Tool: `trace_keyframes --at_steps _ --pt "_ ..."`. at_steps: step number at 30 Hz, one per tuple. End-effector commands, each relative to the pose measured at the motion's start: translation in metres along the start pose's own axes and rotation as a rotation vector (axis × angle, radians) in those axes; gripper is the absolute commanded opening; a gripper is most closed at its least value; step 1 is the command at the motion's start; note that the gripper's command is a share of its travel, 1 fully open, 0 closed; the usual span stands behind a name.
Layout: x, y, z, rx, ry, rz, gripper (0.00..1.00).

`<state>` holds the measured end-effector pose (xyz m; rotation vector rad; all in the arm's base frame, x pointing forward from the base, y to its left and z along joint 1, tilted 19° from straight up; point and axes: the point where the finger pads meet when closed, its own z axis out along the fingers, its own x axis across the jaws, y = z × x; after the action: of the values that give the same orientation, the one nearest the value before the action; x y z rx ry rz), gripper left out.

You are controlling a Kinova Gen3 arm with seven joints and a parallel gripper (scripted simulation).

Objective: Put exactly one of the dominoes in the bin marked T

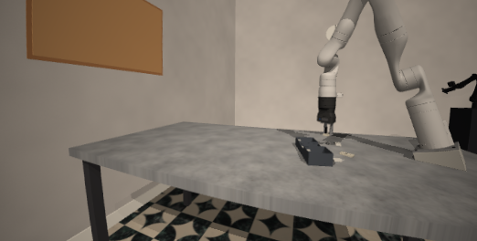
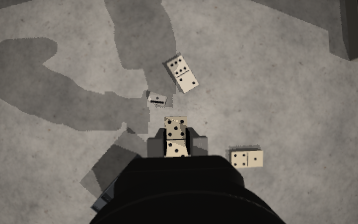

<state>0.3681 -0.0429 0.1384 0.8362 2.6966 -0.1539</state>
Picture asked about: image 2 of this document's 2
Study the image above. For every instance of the dark grey rack of three bins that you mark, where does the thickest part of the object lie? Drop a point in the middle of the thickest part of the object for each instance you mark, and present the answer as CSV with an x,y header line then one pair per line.
x,y
107,195

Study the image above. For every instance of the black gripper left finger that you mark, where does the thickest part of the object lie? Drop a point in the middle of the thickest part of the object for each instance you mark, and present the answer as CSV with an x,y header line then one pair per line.
x,y
157,146

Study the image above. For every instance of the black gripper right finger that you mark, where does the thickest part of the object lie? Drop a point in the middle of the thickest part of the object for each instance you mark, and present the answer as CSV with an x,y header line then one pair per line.
x,y
196,145

